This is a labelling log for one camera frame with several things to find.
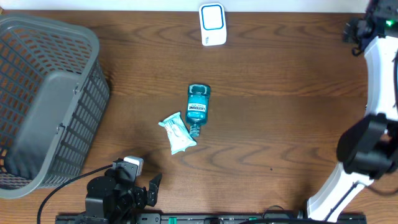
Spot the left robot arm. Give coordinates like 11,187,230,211
78,156,162,224

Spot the grey plastic shopping basket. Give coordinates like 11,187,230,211
1,14,110,199

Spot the white barcode scanner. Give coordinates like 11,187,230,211
199,2,227,47

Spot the light blue wet wipes pack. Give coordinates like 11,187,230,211
159,112,197,155

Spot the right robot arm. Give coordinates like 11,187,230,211
297,0,397,223

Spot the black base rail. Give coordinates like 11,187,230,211
55,211,368,224

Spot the teal mouthwash bottle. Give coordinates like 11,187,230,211
185,84,211,138

